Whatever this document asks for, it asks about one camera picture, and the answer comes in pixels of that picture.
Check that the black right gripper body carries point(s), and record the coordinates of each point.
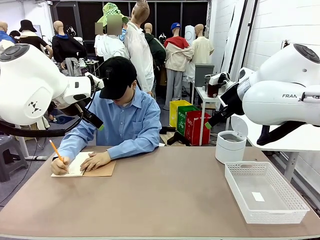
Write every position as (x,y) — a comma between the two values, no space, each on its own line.
(233,100)

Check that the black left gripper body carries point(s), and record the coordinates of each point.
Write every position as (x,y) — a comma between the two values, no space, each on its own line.
(93,119)

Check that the orange pencil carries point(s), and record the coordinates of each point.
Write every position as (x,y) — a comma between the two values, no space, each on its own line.
(55,148)

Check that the brown glass jar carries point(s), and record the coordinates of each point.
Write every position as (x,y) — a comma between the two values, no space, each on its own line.
(212,91)

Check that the person's left hand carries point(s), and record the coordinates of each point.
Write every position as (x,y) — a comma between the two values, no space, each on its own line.
(96,160)

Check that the mannequin with blue top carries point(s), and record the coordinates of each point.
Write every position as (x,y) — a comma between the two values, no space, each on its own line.
(5,37)

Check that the black baseball cap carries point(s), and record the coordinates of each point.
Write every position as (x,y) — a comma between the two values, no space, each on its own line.
(117,75)

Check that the bald mannequin black hoodie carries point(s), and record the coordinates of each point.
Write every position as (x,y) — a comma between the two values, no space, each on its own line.
(66,46)

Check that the white table leg frame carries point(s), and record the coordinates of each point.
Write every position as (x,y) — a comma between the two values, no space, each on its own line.
(37,157)

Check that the person's right hand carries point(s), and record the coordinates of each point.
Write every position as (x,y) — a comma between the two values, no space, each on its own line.
(60,166)

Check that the mannequin blue cap red jacket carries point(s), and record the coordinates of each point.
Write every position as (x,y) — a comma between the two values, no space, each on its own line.
(177,57)

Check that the mannequin dark green hoodie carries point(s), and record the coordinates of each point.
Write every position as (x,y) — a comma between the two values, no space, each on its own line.
(157,50)

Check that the person in blue shirt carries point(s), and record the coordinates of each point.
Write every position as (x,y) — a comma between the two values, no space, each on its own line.
(125,120)

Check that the large white side table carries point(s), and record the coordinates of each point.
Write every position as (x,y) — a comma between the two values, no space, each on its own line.
(275,137)

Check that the white oval fan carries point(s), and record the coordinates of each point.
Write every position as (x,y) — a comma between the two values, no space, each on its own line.
(190,35)

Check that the white round lidded trash bin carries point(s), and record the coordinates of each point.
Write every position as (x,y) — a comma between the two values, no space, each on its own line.
(230,150)

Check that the red recycling bin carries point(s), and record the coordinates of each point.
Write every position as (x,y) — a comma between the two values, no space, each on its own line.
(198,130)

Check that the yellow recycling bin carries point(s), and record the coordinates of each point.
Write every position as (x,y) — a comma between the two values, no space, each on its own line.
(176,112)

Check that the black slanted pole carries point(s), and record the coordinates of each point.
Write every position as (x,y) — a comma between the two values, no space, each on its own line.
(249,32)

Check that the tall mannequin white shirt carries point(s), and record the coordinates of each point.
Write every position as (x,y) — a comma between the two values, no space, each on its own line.
(140,55)

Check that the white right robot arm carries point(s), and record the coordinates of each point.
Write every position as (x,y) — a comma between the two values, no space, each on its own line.
(275,105)

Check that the mannequin with black bucket hat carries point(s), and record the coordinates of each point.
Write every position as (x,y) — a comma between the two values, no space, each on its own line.
(30,38)

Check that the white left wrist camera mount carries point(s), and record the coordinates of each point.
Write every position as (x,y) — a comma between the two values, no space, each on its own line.
(96,81)

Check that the spiral notebook kraft cover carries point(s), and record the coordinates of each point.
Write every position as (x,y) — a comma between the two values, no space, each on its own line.
(102,170)

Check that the mannequin cream shirt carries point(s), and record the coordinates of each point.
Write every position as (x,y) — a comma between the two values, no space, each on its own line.
(202,50)

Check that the white perforated plastic basket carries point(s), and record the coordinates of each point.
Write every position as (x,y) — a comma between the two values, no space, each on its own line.
(262,207)

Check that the grey box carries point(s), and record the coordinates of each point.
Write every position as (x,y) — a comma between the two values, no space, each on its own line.
(203,73)

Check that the grey plastic stool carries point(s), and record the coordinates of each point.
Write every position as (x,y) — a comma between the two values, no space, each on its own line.
(12,150)

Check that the black floor stand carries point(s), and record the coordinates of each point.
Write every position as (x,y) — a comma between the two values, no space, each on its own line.
(178,138)

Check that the person's left forearm blue sleeve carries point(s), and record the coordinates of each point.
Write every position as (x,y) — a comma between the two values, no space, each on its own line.
(132,148)

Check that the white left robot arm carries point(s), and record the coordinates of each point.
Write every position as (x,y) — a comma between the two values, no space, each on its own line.
(30,82)

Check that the green recycling bin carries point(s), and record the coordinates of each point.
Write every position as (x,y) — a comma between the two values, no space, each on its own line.
(182,120)

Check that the figure with green checkered hat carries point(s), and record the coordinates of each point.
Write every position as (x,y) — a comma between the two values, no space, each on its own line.
(115,47)

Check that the person in white t-shirt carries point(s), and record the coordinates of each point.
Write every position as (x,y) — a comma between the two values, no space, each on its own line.
(100,46)

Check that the white rectangular label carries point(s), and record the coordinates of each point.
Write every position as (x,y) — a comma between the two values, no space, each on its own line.
(257,197)

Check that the black box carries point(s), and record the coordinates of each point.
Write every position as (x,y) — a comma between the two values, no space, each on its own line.
(167,130)

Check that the small white table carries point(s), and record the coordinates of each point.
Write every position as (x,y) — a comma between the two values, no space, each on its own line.
(200,91)

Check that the black tripod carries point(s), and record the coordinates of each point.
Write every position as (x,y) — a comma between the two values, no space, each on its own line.
(285,45)

